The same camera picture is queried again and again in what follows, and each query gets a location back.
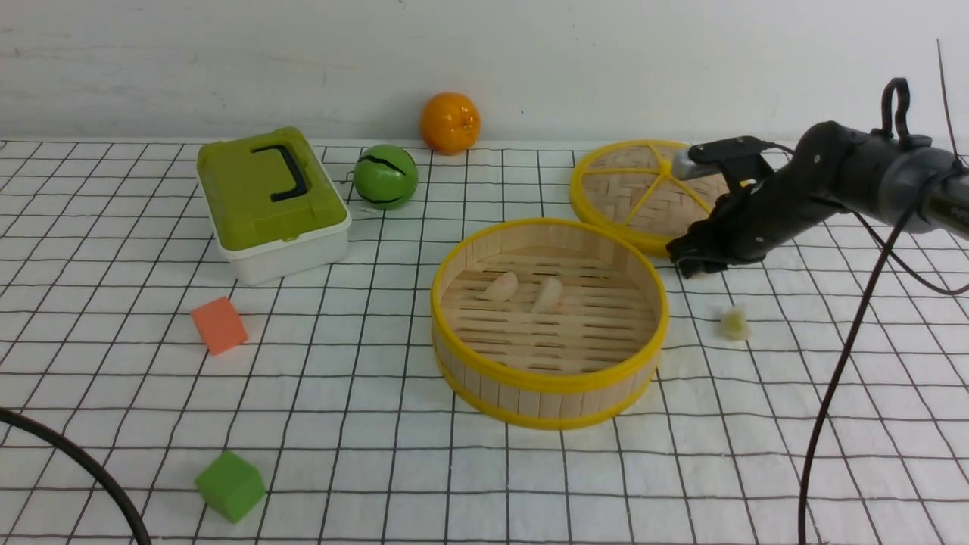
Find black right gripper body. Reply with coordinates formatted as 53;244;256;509
705;163;839;262

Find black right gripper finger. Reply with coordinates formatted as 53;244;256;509
665;224;716;262
675;254;765;277

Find pink dumpling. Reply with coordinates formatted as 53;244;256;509
531;276;563;314
482;270;519;301

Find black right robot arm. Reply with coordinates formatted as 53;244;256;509
665;77;968;277

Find bamboo steamer lid yellow rim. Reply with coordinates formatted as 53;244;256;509
569;139;729;258

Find bamboo steamer tray yellow rim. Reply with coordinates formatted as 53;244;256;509
430;218;669;430

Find white black-grid tablecloth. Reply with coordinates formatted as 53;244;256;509
0;139;969;545

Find orange fruit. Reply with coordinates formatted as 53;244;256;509
419;91;481;155

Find green ball with black stripes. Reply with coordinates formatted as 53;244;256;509
352;144;419;210

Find green-lidded white plastic box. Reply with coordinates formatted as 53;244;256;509
196;126;352;286

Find orange foam cube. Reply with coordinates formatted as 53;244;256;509
190;297;249;356

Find green foam cube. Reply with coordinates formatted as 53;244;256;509
194;450;267;524

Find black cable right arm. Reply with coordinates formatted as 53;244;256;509
796;39;969;545

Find black cable lower left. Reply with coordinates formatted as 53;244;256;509
0;407;153;545

